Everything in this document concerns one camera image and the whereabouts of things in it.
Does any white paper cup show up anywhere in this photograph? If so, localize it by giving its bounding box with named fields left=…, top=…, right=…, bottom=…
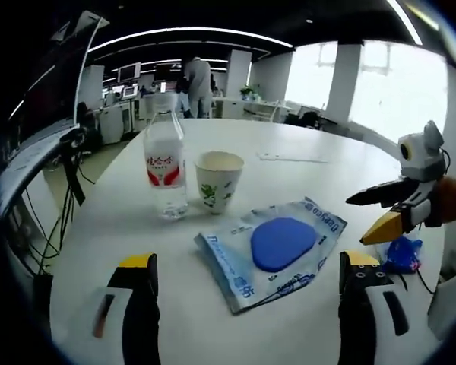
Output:
left=194, top=151, right=246, bottom=216

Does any white round table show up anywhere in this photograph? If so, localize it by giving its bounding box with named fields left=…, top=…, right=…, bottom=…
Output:
left=49, top=117, right=454, bottom=365

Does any large desktop monitor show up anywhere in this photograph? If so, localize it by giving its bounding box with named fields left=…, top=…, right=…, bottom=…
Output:
left=5, top=10, right=111, bottom=132

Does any blue tissue pack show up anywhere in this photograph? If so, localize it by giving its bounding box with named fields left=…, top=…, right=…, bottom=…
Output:
left=382, top=235, right=423, bottom=275

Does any wet wipes pack blue lid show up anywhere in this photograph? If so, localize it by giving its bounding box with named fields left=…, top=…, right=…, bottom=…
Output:
left=193, top=196, right=347, bottom=316

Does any white power strip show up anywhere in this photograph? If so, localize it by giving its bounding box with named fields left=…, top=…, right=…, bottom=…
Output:
left=256, top=151, right=330, bottom=165

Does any desk cable bundle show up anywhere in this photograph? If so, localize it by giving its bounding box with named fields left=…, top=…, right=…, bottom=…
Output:
left=22, top=182, right=81, bottom=275

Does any long ceiling light strip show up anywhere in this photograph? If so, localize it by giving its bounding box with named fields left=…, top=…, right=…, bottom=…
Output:
left=87, top=27, right=294, bottom=55

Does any black office chair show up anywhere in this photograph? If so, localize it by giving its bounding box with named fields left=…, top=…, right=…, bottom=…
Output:
left=284, top=109, right=328, bottom=129

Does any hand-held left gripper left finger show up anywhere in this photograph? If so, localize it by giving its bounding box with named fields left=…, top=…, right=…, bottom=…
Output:
left=87, top=252, right=163, bottom=365

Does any black monitor stand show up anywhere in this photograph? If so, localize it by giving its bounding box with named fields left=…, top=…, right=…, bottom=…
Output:
left=59, top=129, right=87, bottom=207

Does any grey mesh office chair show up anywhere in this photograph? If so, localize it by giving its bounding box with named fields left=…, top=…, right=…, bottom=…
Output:
left=427, top=262, right=456, bottom=342

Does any white cabinet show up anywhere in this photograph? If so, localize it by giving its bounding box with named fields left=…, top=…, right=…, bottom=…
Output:
left=98, top=104, right=132, bottom=146

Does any person's right hand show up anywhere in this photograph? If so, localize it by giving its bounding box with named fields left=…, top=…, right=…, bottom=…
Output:
left=430, top=176, right=456, bottom=228

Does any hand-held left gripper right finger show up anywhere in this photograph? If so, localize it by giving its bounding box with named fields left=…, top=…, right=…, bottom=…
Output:
left=337, top=249, right=417, bottom=365

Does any clear plastic water bottle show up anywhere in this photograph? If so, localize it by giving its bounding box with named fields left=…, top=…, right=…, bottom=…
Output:
left=142, top=108, right=189, bottom=222

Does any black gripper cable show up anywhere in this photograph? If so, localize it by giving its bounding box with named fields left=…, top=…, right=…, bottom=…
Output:
left=399, top=270, right=439, bottom=296

